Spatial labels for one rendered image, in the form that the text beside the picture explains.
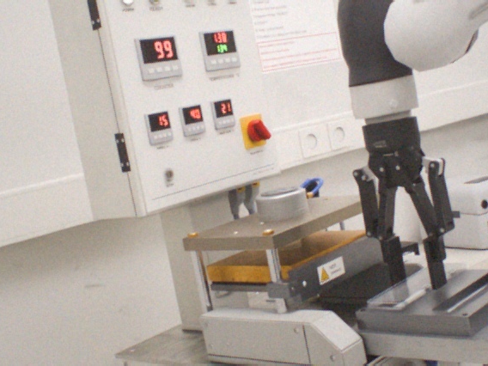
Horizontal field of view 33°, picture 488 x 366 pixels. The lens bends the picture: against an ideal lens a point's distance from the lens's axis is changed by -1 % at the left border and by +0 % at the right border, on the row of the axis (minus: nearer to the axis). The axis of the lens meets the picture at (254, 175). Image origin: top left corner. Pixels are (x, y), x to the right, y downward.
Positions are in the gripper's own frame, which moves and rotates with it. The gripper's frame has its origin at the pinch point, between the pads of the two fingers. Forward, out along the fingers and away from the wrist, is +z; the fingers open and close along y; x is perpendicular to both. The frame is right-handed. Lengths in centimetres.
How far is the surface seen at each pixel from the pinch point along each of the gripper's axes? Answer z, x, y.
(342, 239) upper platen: -3.0, 4.3, -14.7
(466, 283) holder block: 3.6, 2.8, 5.8
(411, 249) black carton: 18, 77, -49
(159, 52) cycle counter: -36, -7, -34
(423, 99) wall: -17, 111, -58
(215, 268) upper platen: -2.8, -10.1, -28.4
